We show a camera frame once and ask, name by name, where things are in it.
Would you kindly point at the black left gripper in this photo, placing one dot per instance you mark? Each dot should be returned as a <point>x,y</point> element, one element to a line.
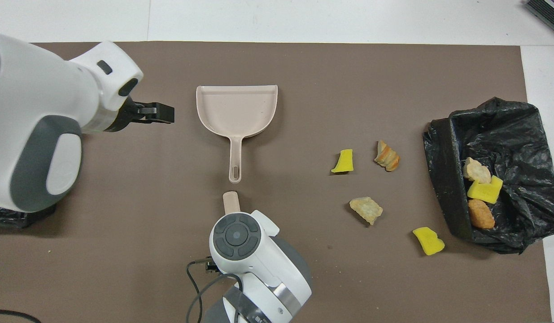
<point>122,114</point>

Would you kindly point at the beige plastic dustpan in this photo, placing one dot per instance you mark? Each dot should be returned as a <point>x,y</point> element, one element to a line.
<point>236,112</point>

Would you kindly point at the beige hand brush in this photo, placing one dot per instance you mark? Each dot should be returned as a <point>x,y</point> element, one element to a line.
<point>232,202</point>

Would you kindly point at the yellow sponge wedge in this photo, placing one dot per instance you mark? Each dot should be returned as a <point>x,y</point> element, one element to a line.
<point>344,162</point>

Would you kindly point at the pale bread chunk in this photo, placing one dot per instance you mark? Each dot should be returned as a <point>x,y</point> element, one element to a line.
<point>366,210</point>

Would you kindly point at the striped croissant piece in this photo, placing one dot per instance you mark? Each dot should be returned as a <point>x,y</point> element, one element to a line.
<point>387,156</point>
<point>476,171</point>

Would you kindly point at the yellow sponge chunk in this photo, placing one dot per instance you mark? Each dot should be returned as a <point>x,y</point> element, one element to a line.
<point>485,190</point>
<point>429,241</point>

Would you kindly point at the brown waffle bread roll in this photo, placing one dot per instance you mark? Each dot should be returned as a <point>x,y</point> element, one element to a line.
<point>481,214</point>

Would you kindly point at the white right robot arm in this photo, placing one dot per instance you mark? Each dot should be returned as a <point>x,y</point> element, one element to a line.
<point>259,260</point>

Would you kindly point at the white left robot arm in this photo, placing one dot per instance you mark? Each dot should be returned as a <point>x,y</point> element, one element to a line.
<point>34,89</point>

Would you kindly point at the black bag bin, pink spot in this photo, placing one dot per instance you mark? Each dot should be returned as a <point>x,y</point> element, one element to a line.
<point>16,217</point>

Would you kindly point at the black bag lined bin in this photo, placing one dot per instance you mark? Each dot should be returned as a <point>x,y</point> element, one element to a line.
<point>514,134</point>

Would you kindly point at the brown table mat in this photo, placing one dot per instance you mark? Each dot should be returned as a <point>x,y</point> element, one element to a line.
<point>348,80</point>

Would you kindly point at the black ribbed device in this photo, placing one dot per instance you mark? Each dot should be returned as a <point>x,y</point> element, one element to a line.
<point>548,13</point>

